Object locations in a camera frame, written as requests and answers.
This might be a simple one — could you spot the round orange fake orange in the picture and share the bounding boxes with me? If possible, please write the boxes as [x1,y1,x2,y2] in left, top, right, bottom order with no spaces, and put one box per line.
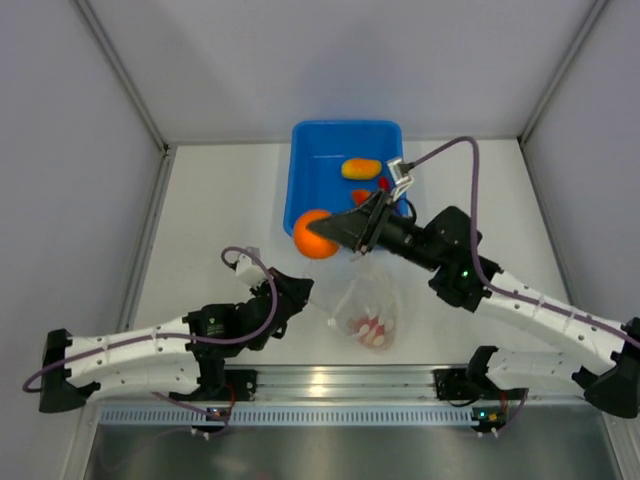
[292,209,340,260]

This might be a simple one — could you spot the aluminium rail frame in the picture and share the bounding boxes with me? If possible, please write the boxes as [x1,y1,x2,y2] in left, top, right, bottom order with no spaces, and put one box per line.
[79,363,624,402]

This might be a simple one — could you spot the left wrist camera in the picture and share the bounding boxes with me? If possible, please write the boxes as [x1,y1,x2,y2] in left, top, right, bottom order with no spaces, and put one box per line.
[232,246,267,288]

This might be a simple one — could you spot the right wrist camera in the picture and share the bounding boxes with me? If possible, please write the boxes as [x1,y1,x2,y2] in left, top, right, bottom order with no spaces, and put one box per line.
[386,157,414,202]

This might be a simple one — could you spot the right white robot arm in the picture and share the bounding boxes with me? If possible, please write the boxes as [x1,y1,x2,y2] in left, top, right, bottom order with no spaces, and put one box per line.
[307,191,639,419]

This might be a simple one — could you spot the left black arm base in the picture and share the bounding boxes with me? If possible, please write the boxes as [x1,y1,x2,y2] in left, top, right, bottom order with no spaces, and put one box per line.
[198,369,258,402]

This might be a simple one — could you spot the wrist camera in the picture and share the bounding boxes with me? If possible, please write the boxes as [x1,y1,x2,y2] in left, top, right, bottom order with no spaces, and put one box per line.
[232,246,267,288]
[386,157,414,202]

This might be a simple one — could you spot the slotted cable duct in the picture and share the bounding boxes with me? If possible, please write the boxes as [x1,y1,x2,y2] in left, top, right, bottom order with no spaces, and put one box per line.
[100,405,500,427]

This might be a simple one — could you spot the pink fake peach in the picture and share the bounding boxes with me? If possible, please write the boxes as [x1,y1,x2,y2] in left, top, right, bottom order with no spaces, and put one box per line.
[346,315,396,350]

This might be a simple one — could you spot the aluminium corner post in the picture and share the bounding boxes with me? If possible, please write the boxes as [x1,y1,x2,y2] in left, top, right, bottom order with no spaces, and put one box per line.
[70,0,169,152]
[518,0,611,147]

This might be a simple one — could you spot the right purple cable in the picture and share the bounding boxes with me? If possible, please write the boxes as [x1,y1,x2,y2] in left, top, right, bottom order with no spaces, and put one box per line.
[407,136,640,349]

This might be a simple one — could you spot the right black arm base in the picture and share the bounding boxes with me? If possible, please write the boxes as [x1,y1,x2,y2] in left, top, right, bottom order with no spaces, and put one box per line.
[433,368,488,406]

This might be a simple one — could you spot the clear zip top bag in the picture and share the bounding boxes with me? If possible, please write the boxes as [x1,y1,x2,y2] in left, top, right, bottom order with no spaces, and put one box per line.
[304,253,401,353]

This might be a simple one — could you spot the right aluminium corner post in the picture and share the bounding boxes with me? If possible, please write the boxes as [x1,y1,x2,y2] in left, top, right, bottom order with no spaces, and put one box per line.
[518,0,611,147]

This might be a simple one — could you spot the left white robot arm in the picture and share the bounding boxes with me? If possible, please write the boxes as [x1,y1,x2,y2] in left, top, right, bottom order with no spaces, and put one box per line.
[38,268,314,414]

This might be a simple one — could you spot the red fake chili pepper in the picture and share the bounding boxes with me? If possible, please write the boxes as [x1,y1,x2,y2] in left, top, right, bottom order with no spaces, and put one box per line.
[378,176,392,193]

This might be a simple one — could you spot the orange yellow fake fruit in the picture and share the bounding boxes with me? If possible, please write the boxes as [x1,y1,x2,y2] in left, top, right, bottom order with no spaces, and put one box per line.
[351,189,372,207]

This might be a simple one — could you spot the blue plastic bin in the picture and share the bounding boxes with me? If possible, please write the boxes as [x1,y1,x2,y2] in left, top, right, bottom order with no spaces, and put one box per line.
[283,120,403,234]

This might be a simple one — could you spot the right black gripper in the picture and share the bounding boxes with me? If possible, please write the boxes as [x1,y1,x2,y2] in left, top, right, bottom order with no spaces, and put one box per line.
[309,189,444,272]

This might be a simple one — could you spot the left aluminium corner post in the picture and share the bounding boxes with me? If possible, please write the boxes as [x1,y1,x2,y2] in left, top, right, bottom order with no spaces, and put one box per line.
[70,0,169,152]

